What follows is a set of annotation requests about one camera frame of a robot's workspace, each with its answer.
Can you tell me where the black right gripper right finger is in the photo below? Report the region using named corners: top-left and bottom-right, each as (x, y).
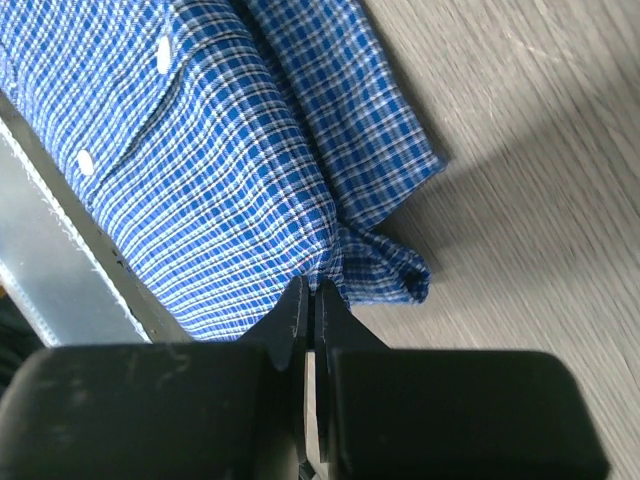
top-left (314, 281), bottom-right (611, 479)

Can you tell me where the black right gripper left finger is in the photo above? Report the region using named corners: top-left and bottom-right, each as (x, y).
top-left (1, 277), bottom-right (310, 479)

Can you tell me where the blue plaid long sleeve shirt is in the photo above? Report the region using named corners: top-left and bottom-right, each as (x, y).
top-left (1, 1), bottom-right (444, 341)

